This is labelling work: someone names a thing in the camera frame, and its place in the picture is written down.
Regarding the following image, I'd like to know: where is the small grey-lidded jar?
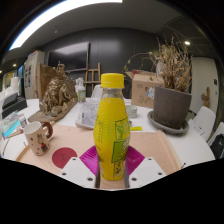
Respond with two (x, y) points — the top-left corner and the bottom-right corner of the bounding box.
(18, 114), (28, 129)

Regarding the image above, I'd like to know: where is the light plywood board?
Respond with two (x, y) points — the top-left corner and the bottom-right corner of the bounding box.
(128, 129), (184, 176)
(14, 123), (101, 178)

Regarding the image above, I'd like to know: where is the white plastic chair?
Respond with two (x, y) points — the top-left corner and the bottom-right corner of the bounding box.
(91, 83), (104, 101)
(208, 121), (224, 159)
(192, 105), (217, 141)

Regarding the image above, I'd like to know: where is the yellow drink bottle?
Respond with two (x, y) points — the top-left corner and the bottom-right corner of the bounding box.
(93, 73), (132, 183)

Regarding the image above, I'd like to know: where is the colourful printed book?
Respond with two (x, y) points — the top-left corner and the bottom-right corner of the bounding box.
(0, 111), (21, 139)

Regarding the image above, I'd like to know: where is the black foam block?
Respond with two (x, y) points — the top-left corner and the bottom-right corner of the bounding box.
(1, 97), (28, 119)
(2, 92), (19, 108)

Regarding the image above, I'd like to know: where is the black wall screen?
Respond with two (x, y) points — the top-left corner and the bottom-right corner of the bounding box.
(46, 41), (90, 73)

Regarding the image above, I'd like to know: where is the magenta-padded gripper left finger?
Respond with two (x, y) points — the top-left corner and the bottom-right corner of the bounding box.
(58, 144), (101, 189)

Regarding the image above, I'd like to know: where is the white cabinet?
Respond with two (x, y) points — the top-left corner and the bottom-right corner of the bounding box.
(23, 50), (46, 100)

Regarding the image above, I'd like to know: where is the ceiling light strip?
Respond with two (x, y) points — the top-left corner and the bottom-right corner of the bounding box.
(9, 0), (124, 51)

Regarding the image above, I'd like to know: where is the cardboard box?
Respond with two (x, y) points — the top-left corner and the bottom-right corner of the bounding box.
(126, 69), (165, 109)

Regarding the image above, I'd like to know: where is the cream mug with dots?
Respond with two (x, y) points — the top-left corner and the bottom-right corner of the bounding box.
(23, 120), (54, 157)

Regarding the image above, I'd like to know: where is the black backpack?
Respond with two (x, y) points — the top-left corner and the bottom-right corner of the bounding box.
(210, 133), (224, 159)

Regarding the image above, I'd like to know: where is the grey plant saucer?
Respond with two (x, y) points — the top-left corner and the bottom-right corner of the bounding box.
(146, 110), (190, 136)

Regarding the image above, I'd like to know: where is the flat round red coaster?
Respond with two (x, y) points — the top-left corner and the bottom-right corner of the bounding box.
(51, 146), (79, 169)

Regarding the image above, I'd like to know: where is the dried plant in grey pot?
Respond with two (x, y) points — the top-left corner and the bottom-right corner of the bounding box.
(148, 34), (194, 130)

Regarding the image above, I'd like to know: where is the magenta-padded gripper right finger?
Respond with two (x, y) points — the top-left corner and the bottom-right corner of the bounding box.
(123, 145), (168, 189)

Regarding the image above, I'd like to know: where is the white tape roll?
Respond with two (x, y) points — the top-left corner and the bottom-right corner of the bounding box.
(125, 104), (138, 119)

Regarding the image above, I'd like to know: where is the small yellow block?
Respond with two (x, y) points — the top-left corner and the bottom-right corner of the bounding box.
(129, 125), (144, 132)

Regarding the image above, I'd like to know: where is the newspaper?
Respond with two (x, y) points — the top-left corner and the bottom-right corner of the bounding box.
(74, 98), (101, 130)

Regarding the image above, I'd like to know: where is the wooden figure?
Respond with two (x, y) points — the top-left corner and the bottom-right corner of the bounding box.
(200, 87), (212, 108)

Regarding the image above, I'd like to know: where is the wooden easel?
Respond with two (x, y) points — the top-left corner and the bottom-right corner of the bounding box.
(83, 62), (102, 98)

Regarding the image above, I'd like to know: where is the green-labelled spray bottle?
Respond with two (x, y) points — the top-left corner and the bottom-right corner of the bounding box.
(77, 78), (87, 104)

